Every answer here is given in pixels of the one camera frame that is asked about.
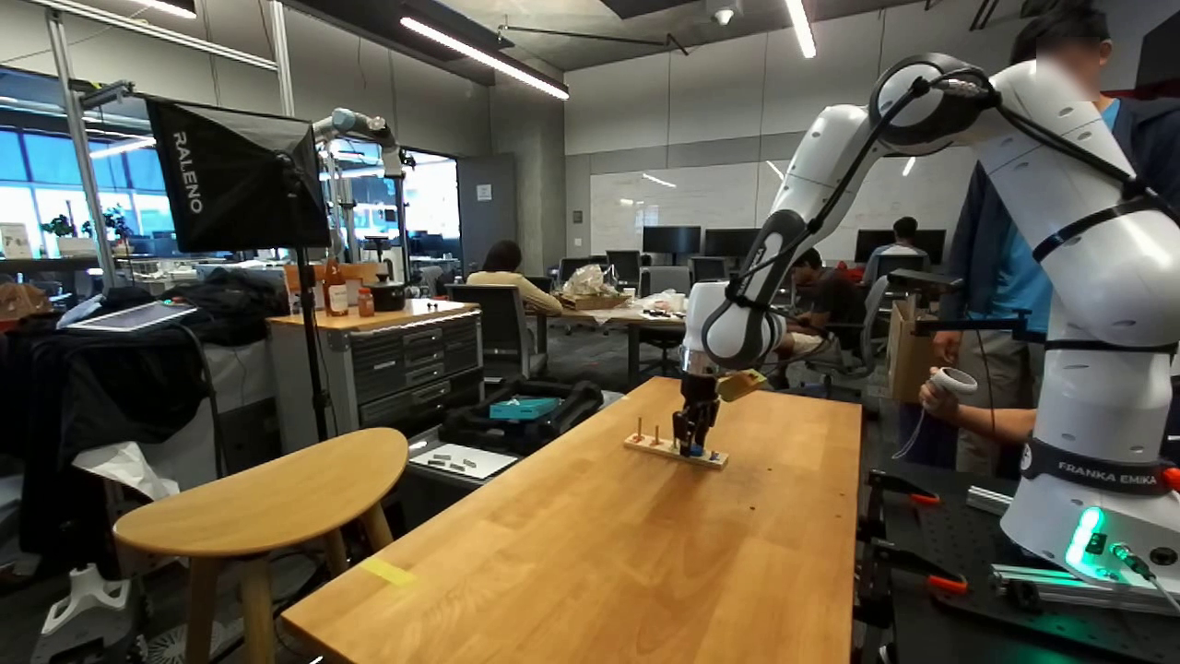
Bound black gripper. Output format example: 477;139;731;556
670;369;727;463

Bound white handheld controller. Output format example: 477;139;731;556
927;363;980;398

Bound wooden peg stand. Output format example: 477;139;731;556
619;415;731;474

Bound black light stand pole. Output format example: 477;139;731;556
291;244;336;448

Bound operator bare hand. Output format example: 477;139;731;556
915;373;973;422

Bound yellow wrist attachment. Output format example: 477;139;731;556
717;367;772;406

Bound white crumpled packaging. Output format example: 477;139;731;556
638;289;695;325

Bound wooden work table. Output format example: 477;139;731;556
540;304;690;382

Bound black bag with teal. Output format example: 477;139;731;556
441;375;609;458

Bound white bag pile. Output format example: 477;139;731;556
559;262;636;315

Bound black computer monitor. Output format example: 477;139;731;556
701;225;745;262
638;220;706;266

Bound brown cardboard box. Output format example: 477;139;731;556
884;304;928;409

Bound black office chair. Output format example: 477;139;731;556
443;286;534;375

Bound grey tray on floor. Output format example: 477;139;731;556
404;438;522;490

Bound seated person in beige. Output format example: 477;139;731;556
466;240;570;322

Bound distant person dark hair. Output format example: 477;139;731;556
865;213;933;286

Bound grey drawer cabinet wooden top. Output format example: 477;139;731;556
265;295;487;450

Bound person in blue shirt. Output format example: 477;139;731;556
915;3;1180;488

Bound orange items on cabinet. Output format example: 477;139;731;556
319;257;379;322

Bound short ceiling strip light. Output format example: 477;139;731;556
782;0;819;63

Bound round wooden stool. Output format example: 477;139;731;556
111;423;415;664

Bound long ceiling strip light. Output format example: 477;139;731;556
400;10;571;104

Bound black backpack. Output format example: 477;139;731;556
195;268;291;351

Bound black softbox light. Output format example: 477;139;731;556
144;93;336;255

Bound white crumpled cloth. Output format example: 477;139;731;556
72;438;184;502

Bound grey flat board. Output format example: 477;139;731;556
59;295;201;341

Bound black draped clothing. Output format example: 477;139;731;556
0;322;214;572

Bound silver metal pole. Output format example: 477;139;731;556
45;8;122;293

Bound black clamp red handle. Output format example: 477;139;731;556
858;540;973;610
865;474;946;518

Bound white wall board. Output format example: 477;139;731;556
588;164;790;257

